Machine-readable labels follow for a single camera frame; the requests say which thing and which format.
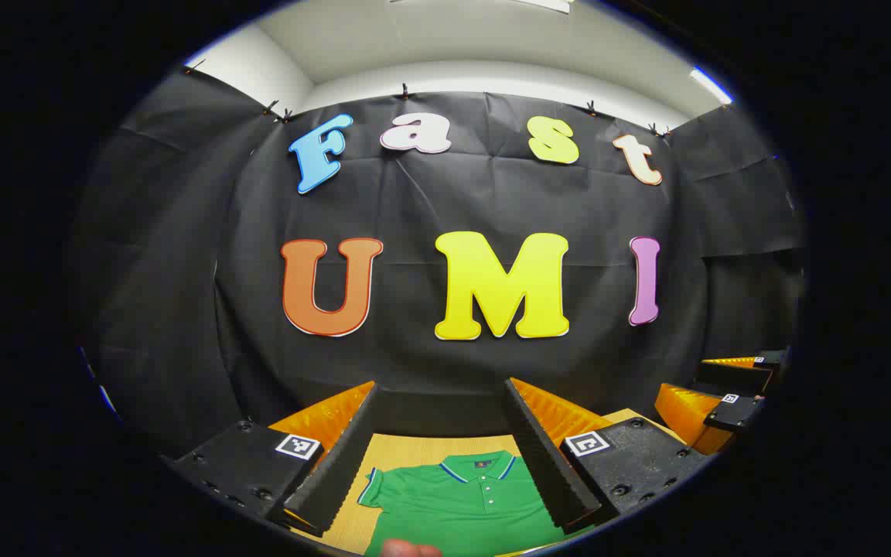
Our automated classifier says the ceiling light panel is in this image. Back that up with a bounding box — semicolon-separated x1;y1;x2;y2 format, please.
689;67;734;105

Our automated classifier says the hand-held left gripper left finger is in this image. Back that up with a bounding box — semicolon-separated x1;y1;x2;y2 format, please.
173;381;382;540

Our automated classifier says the black backdrop cloth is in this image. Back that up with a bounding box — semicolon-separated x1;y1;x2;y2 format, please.
74;66;810;465

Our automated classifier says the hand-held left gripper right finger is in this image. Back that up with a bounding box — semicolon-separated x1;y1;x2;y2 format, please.
503;377;713;536

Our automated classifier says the green T-shirt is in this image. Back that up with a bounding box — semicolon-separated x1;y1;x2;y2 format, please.
358;451;593;557

